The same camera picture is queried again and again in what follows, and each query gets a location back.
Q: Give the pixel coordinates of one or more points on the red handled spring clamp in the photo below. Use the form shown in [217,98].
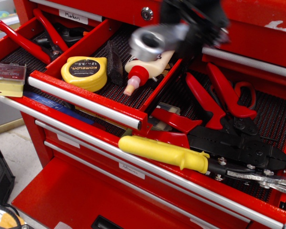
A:
[58,38]

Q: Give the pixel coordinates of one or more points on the Titebond wood glue bottle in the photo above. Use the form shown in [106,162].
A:
[139,72]

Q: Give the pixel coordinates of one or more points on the red handled pliers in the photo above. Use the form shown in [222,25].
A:
[230,107]

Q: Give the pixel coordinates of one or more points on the yellow sponge block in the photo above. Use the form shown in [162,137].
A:
[11,88]

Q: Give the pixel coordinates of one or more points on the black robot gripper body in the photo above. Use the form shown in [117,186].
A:
[207,21]

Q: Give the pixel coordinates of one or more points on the red open bottom drawer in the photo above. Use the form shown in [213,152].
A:
[80,197]

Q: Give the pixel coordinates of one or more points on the blue flat package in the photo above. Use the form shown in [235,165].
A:
[56,106]

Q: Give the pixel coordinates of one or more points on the red tool chest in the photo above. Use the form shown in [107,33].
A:
[256,53]

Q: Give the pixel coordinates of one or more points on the black red crimping tool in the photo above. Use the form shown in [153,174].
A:
[218,137]

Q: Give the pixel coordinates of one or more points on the yellow tape measure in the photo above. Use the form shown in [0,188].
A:
[89,73]

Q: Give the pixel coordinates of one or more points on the red wide middle drawer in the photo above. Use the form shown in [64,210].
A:
[227,204]

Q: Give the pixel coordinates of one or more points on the red upper small drawer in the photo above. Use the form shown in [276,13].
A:
[110,101]

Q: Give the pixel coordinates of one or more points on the clear plastic case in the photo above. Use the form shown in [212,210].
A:
[12,72]

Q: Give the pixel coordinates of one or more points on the black triangular rubber block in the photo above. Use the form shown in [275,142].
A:
[114,64]

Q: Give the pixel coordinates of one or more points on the silver box cutter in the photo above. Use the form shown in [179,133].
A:
[148,42]

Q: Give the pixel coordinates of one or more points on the yellow handled tin snips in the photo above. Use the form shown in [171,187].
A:
[200,162]

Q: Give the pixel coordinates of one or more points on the silver cabinet lock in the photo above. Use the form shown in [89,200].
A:
[146,14]

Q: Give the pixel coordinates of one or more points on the red handled scissors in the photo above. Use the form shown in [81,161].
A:
[244,90]

